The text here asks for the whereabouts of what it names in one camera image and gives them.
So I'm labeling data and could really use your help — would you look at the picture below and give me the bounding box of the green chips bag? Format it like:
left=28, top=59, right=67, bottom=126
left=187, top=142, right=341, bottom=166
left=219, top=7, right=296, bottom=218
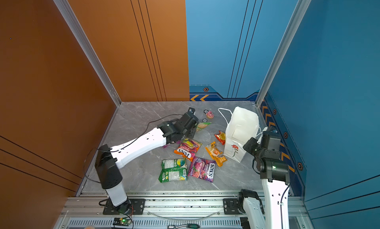
left=196, top=122, right=211, bottom=132

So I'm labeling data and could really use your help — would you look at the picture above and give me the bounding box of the orange Fox's candy bag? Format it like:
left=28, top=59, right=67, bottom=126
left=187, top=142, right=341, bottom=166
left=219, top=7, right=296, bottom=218
left=174, top=138, right=202, bottom=162

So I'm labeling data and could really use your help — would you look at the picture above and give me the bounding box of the white paper bag with flower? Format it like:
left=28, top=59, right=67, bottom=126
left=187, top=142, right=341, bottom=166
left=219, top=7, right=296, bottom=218
left=218, top=107, right=260, bottom=163

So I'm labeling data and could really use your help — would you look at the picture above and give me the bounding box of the green white snack bag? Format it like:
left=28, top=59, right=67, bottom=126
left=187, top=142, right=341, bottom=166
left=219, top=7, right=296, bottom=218
left=158, top=158, right=188, bottom=183

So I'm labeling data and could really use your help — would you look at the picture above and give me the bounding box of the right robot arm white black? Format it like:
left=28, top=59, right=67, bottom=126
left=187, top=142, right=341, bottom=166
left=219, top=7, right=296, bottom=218
left=237, top=137, right=290, bottom=229

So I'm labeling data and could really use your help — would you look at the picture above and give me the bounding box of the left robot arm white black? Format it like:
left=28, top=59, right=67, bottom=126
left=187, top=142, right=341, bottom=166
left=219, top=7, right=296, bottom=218
left=95, top=108, right=199, bottom=215

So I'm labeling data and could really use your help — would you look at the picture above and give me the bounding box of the purple Fox's candy bag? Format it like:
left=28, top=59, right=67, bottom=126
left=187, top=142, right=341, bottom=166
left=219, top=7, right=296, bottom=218
left=188, top=156, right=217, bottom=182

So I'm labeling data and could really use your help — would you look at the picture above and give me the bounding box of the red yellow small snack packet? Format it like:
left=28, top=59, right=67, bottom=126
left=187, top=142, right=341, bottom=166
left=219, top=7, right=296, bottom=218
left=215, top=131, right=226, bottom=145

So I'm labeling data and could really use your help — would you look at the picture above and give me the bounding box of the orange yellow snack pouch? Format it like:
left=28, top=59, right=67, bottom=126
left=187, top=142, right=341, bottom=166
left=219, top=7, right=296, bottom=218
left=205, top=142, right=227, bottom=167

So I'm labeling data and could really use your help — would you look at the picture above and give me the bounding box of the green circuit board left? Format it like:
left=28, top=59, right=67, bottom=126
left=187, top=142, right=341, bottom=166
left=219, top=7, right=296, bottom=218
left=112, top=217, right=133, bottom=229

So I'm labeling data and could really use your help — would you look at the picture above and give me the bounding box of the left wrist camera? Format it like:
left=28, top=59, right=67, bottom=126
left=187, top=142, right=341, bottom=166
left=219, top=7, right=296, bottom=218
left=187, top=107, right=195, bottom=114

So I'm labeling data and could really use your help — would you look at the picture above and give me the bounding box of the pink bear keychain toy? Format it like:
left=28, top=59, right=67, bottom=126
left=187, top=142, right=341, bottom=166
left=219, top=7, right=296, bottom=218
left=203, top=110, right=214, bottom=119

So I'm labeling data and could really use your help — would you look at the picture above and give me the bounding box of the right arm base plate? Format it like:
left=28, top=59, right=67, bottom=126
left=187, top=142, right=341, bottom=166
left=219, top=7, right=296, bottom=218
left=223, top=198, right=245, bottom=215

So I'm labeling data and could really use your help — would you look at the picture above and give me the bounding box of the aluminium front rail frame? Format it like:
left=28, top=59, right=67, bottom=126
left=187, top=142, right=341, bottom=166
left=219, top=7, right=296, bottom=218
left=53, top=190, right=315, bottom=229

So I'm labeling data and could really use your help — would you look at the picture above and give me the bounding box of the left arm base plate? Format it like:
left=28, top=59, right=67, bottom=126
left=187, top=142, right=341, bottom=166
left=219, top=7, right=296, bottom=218
left=99, top=199, right=145, bottom=216

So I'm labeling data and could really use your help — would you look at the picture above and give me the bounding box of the green handled screwdriver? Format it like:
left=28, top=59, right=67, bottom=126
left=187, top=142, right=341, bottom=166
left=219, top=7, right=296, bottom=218
left=167, top=224, right=200, bottom=229

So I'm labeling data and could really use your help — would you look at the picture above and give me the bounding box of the left aluminium corner post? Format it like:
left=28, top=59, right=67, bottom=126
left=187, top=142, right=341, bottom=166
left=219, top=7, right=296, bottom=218
left=53, top=0, right=122, bottom=107

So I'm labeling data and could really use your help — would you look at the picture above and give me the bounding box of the aluminium corner post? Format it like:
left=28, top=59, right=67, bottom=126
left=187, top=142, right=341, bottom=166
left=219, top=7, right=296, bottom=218
left=255, top=0, right=312, bottom=107
left=53, top=0, right=122, bottom=107

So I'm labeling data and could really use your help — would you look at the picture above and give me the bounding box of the right aluminium corner post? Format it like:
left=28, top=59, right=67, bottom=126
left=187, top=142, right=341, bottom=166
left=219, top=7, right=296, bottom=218
left=255, top=0, right=312, bottom=107

